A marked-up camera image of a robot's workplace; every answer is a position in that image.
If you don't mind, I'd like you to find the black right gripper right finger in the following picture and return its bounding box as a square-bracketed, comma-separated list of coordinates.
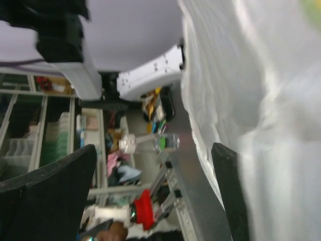
[212, 143, 250, 240]

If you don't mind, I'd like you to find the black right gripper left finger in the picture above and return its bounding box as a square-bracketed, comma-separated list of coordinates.
[1, 144, 97, 240]

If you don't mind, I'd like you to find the white plastic bag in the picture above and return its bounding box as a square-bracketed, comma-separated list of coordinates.
[179, 1, 320, 240]

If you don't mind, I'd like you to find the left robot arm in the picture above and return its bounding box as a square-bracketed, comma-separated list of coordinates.
[1, 1, 185, 101]

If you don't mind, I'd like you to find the clear plastic water bottle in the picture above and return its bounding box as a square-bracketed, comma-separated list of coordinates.
[118, 133, 180, 154]

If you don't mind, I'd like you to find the background storage shelf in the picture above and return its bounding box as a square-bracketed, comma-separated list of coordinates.
[1, 73, 108, 189]

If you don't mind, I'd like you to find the red and white device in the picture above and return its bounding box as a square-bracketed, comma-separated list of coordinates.
[81, 189, 155, 230]

